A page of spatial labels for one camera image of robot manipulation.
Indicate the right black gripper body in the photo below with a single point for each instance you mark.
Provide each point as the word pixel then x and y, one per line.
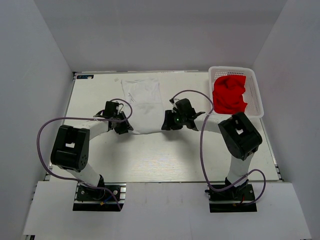
pixel 175 121

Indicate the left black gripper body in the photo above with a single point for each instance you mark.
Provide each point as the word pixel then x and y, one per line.
pixel 122 126

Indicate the white t shirt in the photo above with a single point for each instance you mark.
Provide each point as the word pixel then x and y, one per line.
pixel 146 106

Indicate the red t shirt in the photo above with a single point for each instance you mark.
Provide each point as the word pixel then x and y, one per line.
pixel 228 93

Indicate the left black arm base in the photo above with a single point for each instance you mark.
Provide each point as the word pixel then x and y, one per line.
pixel 93 200

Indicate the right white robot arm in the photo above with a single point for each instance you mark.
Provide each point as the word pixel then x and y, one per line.
pixel 239 135

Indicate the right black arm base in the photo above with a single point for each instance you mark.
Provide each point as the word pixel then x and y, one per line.
pixel 235 200

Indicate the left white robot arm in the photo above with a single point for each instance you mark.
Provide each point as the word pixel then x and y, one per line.
pixel 71 147

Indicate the blue table label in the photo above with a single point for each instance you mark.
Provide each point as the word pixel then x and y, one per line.
pixel 85 76

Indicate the white plastic basket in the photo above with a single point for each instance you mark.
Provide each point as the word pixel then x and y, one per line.
pixel 251 96

